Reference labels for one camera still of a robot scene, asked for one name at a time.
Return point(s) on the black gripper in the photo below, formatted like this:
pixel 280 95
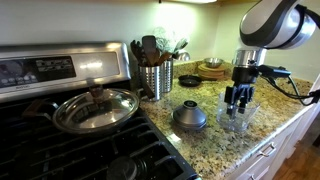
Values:
pixel 245 76

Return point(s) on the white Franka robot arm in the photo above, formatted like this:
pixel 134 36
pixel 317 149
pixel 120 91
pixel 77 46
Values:
pixel 273 23

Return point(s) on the clear plastic blender jar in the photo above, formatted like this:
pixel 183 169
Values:
pixel 246 120

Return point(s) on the glass pan lid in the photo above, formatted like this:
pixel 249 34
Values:
pixel 100 113

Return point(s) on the stack of round wooden boards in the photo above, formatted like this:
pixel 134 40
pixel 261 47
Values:
pixel 210 73

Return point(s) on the small steel bowl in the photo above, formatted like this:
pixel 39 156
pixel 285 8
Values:
pixel 213 62

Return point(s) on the small black bowl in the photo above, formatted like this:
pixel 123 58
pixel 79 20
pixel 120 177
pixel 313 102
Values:
pixel 189 81

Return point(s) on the steel ladle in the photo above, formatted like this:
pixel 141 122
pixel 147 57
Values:
pixel 182 56

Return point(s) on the perforated steel utensil holder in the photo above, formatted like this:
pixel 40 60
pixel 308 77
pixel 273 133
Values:
pixel 167 76
pixel 150 81

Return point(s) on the light wooden spoon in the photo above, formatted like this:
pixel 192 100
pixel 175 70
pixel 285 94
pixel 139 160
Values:
pixel 164 58

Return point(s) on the dark wooden spatula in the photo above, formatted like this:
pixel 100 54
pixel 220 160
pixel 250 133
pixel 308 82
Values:
pixel 150 48

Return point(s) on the under-cabinet light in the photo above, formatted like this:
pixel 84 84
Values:
pixel 196 1

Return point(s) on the black cooking spoon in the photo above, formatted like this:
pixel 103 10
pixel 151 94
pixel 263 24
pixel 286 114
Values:
pixel 136 50

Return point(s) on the stainless gas stove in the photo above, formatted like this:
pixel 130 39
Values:
pixel 50 156

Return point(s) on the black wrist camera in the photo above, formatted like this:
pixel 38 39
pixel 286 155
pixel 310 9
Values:
pixel 275 71

